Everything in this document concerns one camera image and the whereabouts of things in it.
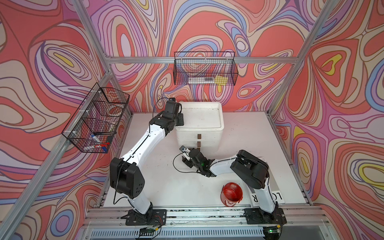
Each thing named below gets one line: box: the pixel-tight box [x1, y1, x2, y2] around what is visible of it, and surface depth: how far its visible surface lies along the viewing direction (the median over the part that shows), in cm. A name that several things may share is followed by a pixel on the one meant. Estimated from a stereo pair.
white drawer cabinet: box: [175, 102, 224, 156], surface depth 87 cm
